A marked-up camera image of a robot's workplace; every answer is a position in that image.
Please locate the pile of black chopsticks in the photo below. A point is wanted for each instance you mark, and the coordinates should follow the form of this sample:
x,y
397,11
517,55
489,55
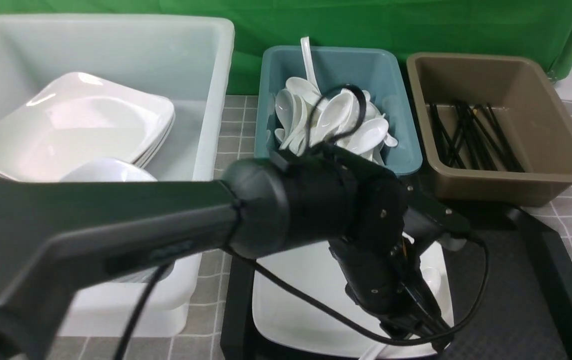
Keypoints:
x,y
477,141

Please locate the green backdrop cloth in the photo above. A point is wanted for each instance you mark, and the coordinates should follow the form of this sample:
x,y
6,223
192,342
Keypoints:
x,y
537,30

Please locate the brown plastic bin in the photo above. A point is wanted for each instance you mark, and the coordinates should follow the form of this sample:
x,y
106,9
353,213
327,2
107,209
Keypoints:
x,y
531,114

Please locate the stack of white bowls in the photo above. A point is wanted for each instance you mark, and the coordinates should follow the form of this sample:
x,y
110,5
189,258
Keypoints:
x,y
107,170

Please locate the stack of white square plates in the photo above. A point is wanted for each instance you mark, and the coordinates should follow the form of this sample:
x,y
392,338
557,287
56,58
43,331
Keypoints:
x,y
76,119

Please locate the black serving tray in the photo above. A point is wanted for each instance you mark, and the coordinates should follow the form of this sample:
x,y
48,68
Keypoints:
x,y
526,312

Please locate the teal plastic bin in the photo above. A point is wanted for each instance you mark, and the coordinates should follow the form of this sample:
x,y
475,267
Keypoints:
x,y
374,70

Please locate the upright white spoon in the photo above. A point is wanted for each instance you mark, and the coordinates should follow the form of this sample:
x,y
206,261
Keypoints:
x,y
305,46

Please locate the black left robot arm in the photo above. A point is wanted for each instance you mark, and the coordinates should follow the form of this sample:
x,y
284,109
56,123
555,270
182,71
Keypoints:
x,y
59,238

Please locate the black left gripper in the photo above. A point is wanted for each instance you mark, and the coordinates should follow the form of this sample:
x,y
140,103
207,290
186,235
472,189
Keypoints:
x,y
380,259

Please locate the white spoon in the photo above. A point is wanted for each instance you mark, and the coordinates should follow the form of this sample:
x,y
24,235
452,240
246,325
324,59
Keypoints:
x,y
305,46
370,134
433,279
332,117
284,108

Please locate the large white plastic tub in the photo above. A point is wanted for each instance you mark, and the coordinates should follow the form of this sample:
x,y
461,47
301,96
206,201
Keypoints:
x,y
186,59

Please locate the large white square plate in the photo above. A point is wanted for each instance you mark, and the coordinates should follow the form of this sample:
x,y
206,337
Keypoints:
x,y
289,321

